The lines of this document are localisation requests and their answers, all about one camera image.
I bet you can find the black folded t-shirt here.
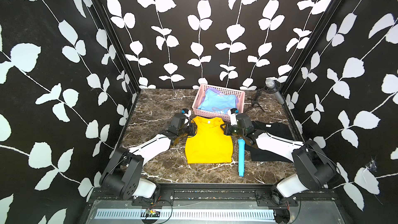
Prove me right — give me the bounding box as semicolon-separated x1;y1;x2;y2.
245;121;303;163

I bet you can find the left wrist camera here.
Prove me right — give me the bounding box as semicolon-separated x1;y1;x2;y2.
181;108;192;119

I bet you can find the pink plastic basket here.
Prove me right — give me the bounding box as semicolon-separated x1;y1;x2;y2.
192;84;245;122

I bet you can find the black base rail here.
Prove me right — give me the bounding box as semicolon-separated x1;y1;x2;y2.
90;183;343;207

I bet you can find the yellow t-shirt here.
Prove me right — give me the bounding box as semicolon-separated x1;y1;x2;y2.
185;116;233;164

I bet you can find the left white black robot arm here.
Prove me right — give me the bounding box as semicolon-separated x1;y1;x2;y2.
99;108;198;201

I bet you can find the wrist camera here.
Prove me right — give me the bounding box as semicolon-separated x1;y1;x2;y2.
227;108;239;116
181;108;192;119

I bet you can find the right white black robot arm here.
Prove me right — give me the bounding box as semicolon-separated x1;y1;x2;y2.
220;113;337;204

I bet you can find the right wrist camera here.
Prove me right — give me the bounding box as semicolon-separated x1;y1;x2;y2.
227;108;239;116

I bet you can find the white perforated strip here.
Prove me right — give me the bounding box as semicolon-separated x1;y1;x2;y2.
94;208;275;222

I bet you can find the light blue t-shirt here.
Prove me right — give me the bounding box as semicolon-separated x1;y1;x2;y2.
198;88;238;115

